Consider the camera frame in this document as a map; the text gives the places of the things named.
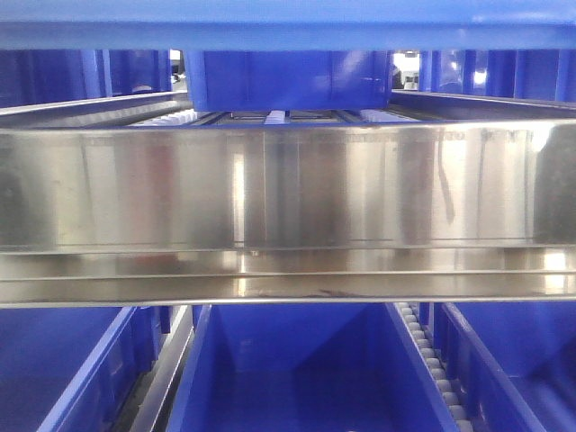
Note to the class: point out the large light blue crate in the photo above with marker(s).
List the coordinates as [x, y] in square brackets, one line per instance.
[288, 25]

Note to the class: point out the lower middle blue bin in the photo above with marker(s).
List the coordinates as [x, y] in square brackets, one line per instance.
[306, 367]

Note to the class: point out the rear middle blue bin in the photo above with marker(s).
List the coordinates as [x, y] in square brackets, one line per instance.
[288, 80]

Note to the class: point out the white roller track strip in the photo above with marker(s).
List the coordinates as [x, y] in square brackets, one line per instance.
[435, 367]

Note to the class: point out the lower right blue bin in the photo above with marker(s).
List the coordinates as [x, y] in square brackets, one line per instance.
[512, 364]

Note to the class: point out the lower left blue bin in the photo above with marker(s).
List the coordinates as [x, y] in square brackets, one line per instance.
[72, 369]

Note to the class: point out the upper right dark blue bin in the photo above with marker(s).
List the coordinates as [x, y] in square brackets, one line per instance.
[535, 74]

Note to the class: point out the dark blue bin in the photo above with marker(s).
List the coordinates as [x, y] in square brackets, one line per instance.
[535, 74]
[42, 76]

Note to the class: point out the upper left dark blue bin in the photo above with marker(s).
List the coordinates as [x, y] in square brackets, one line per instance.
[42, 76]

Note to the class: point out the stainless steel shelf front rail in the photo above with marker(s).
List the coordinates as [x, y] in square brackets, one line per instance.
[414, 211]

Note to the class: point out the steel divider rail lower left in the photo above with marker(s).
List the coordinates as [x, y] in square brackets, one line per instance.
[160, 390]

